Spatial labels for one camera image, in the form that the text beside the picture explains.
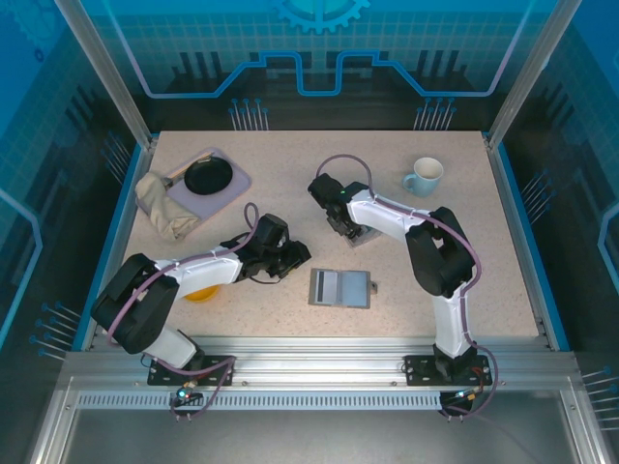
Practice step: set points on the teal credit card grey back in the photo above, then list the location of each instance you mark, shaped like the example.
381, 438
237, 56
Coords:
331, 287

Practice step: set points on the grey card holder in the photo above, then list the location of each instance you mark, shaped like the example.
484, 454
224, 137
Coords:
355, 287

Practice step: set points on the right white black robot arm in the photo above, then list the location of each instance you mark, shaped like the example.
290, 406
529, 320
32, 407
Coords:
387, 212

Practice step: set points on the yellow bowl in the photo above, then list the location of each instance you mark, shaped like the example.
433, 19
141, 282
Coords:
203, 295

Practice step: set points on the lavender tray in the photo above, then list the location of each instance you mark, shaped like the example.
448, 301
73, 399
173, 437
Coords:
232, 191

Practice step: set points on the light blue mug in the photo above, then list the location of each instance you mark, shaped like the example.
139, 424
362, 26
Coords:
425, 186

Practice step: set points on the black plate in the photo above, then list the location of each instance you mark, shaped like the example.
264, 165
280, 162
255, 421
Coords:
208, 176

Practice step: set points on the beige cloth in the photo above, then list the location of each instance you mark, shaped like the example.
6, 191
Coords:
164, 212

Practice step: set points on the wooden stick utensil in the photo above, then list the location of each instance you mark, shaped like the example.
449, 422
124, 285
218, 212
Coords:
191, 163

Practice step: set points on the small LED circuit board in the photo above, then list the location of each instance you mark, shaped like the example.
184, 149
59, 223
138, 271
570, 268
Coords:
186, 394
464, 395

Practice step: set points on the blue table edge strip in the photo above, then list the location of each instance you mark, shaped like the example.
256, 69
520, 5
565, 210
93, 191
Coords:
119, 217
525, 217

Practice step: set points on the metal lower shelf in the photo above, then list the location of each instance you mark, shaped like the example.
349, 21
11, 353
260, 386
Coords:
314, 440

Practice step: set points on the aluminium frame rail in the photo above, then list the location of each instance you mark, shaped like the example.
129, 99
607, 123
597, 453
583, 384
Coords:
314, 362

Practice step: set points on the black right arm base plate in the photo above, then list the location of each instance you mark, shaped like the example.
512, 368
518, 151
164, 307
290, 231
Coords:
421, 372

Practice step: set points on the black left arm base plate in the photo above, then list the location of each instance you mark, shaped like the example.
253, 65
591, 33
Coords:
164, 374

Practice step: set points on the aluminium frame post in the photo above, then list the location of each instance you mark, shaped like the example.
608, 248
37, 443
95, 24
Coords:
524, 82
118, 82

